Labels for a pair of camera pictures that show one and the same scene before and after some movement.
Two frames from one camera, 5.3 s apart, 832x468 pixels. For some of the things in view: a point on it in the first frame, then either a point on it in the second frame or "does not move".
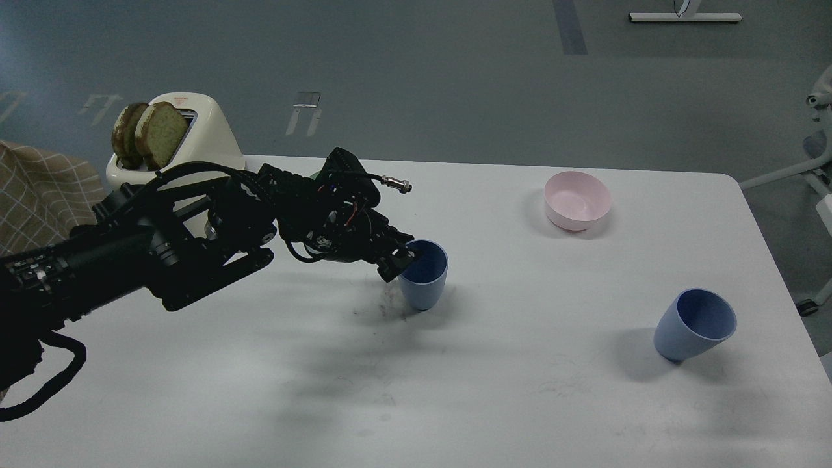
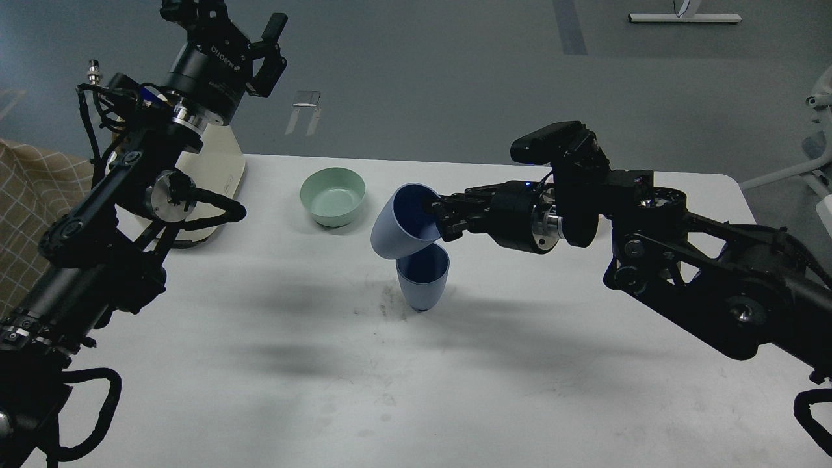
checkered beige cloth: x=43 y=196 does not move
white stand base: x=673 y=17 does not move
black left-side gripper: x=333 y=214 -> x=212 y=72
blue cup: x=423 y=283 does not move
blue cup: x=693 y=322 -> x=406 y=221
